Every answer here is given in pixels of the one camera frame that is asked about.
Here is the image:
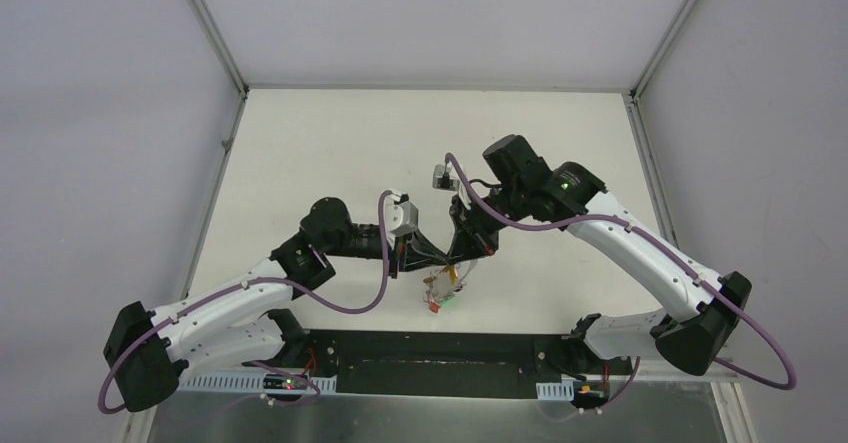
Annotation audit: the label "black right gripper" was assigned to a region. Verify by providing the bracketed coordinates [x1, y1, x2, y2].
[448, 181, 529, 265]

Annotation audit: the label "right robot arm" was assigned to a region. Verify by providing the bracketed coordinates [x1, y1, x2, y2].
[434, 134, 752, 376]

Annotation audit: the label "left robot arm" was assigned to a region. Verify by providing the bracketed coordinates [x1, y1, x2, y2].
[98, 190, 449, 414]

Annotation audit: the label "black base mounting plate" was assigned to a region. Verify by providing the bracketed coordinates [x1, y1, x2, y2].
[272, 330, 632, 399]

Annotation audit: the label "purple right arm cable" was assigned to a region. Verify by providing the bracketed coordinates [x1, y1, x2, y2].
[443, 152, 798, 392]

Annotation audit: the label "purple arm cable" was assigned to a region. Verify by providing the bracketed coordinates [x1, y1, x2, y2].
[97, 190, 395, 416]
[443, 152, 798, 392]

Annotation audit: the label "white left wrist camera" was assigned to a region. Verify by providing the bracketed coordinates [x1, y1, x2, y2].
[383, 190, 419, 237]

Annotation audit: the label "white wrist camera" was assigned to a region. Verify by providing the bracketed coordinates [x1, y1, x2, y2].
[383, 190, 419, 237]
[432, 162, 462, 192]

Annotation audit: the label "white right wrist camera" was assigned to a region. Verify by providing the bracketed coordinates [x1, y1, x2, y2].
[432, 162, 462, 192]

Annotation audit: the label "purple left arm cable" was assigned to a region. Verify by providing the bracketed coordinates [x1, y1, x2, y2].
[97, 190, 395, 416]

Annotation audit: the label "aluminium frame rails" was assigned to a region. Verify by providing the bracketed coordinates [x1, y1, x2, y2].
[135, 0, 757, 443]

